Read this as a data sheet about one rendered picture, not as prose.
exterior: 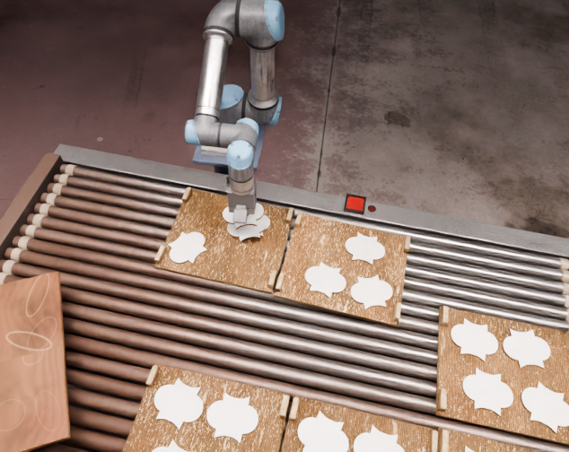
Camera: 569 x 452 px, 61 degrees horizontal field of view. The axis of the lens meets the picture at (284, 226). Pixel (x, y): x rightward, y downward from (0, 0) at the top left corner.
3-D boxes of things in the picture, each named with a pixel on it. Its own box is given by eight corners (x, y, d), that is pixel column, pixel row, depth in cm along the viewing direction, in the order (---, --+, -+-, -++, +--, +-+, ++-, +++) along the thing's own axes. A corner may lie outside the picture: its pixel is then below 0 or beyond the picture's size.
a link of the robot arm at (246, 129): (223, 113, 148) (217, 138, 142) (260, 117, 148) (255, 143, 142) (225, 132, 155) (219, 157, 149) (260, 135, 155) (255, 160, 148)
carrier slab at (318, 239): (298, 214, 178) (298, 212, 177) (408, 239, 174) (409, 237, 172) (273, 297, 159) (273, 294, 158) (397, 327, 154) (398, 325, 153)
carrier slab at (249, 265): (188, 191, 183) (188, 188, 182) (294, 212, 179) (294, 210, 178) (154, 268, 163) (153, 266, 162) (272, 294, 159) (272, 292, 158)
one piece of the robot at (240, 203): (222, 197, 144) (225, 229, 157) (251, 200, 144) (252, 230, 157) (227, 168, 151) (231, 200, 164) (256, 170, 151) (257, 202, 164)
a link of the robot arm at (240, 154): (255, 138, 140) (251, 160, 136) (256, 163, 149) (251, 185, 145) (228, 135, 141) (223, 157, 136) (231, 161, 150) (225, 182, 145)
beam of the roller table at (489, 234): (64, 153, 201) (59, 143, 196) (581, 250, 181) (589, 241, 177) (55, 168, 196) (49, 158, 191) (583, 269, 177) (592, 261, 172)
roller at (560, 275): (61, 178, 191) (56, 169, 187) (570, 276, 173) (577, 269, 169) (56, 186, 188) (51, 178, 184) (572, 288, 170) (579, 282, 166)
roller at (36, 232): (29, 228, 176) (23, 221, 172) (580, 341, 158) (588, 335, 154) (22, 239, 174) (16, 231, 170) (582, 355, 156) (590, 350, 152)
